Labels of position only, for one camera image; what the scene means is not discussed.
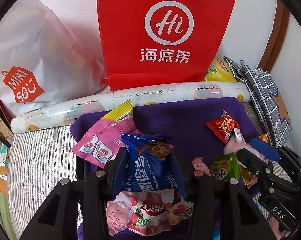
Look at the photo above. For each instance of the grey checked folded cloth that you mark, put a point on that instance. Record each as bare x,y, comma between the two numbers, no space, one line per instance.
267,100

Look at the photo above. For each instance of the striped grey bed quilt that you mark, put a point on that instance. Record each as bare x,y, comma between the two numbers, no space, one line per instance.
38,161

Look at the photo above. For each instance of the small red snack packet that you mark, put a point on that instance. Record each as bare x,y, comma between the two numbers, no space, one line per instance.
225,127

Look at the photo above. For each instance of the brown wooden door frame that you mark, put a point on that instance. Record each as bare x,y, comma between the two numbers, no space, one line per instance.
276,38

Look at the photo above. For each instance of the purple towel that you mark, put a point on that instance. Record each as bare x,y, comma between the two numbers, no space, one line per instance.
185,123

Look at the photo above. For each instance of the red white gummy bag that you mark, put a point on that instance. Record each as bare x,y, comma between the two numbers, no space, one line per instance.
157,211

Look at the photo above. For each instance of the pink white stick packet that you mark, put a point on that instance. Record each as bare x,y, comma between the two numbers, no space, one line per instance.
236,142

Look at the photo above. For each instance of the yellow snack bag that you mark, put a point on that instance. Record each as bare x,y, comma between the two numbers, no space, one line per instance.
248,177

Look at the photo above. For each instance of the yellow lemon tea pack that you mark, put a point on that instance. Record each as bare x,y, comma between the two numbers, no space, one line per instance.
219,71

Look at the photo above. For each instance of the blue cookie bag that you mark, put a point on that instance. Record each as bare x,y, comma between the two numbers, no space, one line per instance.
148,163

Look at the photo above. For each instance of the pink panda snack bag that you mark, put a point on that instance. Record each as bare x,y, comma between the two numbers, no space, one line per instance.
200,166

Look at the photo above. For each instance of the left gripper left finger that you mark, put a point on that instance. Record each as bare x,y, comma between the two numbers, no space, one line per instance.
56,218

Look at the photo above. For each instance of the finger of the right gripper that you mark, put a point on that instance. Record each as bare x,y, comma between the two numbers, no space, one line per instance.
253,163
265,149

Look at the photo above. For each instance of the decorated book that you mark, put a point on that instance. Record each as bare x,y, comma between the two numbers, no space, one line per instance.
5,128

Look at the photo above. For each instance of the magenta snack bag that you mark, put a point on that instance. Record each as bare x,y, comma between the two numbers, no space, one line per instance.
102,141

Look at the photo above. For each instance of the red Haidilao paper bag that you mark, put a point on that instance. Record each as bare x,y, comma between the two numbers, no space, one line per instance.
154,42

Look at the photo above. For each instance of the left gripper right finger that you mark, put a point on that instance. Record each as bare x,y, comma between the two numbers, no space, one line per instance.
239,216

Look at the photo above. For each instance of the white Miniso plastic bag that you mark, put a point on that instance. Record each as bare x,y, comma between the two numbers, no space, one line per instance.
41,62

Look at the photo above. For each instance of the green snack bag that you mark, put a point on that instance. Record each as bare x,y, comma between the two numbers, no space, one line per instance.
225,167

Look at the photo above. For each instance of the light pink snack packet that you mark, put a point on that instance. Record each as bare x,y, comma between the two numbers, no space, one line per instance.
118,216

